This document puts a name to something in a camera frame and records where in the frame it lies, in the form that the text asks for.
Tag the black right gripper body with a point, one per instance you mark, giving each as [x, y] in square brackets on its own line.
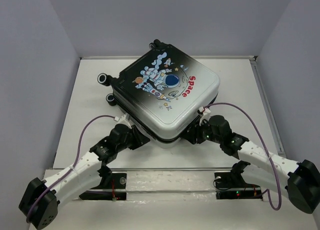
[203, 132]

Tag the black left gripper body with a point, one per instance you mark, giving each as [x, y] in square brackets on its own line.
[132, 140]

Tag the small space print suitcase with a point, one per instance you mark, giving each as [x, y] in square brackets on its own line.
[164, 92]

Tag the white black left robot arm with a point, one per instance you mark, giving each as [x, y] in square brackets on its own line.
[43, 199]

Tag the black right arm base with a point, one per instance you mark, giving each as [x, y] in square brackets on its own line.
[230, 185]

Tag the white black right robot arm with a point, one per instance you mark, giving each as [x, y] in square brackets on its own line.
[298, 181]

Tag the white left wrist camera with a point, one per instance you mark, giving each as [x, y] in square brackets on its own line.
[124, 119]

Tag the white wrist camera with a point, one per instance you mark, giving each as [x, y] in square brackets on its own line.
[204, 113]
[124, 119]

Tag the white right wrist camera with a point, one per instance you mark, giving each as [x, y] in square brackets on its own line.
[204, 113]

